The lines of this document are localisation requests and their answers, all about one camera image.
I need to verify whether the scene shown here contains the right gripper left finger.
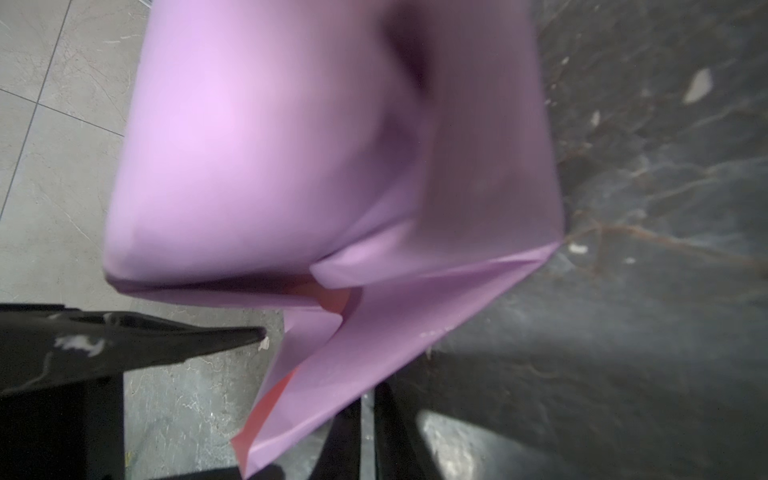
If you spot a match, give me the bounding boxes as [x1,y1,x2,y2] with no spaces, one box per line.
[168,400,362,480]

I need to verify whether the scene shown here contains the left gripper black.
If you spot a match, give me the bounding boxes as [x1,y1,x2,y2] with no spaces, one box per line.
[1,303,267,480]

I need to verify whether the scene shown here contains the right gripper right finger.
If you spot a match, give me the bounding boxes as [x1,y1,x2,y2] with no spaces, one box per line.
[373,382,443,480]

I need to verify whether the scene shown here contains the pink wrapping paper sheet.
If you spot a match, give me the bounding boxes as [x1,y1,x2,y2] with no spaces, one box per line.
[103,1,564,477]

